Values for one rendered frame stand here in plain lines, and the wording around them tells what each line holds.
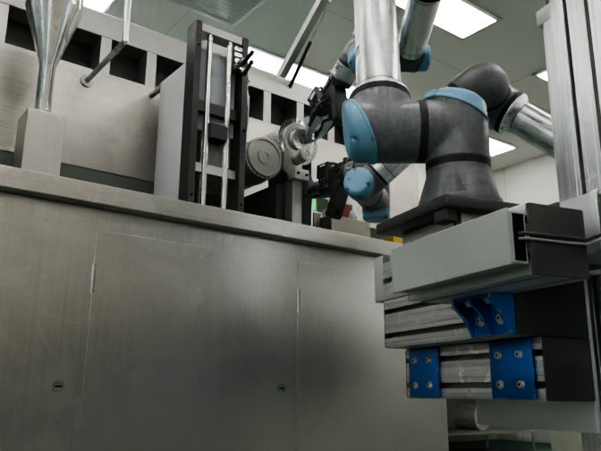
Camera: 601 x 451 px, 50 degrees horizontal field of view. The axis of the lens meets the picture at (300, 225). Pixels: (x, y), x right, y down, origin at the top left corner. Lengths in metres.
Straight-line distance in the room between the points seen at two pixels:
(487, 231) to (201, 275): 0.74
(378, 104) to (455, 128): 0.14
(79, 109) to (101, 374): 0.98
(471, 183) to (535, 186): 5.77
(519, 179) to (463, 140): 5.86
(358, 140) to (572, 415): 0.56
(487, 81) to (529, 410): 0.82
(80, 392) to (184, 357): 0.22
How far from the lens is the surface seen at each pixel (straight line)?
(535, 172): 6.94
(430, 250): 0.92
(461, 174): 1.15
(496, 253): 0.81
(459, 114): 1.19
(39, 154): 1.68
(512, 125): 1.73
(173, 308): 1.36
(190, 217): 1.38
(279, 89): 2.46
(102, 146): 2.03
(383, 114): 1.17
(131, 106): 2.11
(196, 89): 1.68
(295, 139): 1.96
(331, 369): 1.58
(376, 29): 1.31
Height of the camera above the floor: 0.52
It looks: 14 degrees up
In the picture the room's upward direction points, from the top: straight up
